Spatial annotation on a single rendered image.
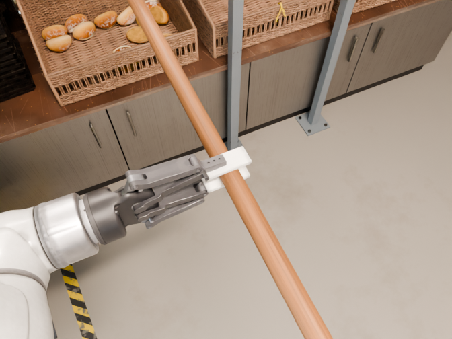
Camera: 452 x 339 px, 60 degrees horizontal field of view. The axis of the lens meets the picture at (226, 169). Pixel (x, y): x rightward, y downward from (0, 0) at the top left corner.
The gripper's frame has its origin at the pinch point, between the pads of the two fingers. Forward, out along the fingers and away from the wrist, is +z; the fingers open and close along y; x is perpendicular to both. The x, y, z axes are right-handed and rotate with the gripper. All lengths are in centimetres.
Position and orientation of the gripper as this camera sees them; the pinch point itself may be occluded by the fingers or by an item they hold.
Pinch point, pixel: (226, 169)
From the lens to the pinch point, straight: 58.0
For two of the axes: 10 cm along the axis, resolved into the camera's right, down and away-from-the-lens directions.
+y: -0.1, 5.4, 8.4
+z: 9.1, -3.5, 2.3
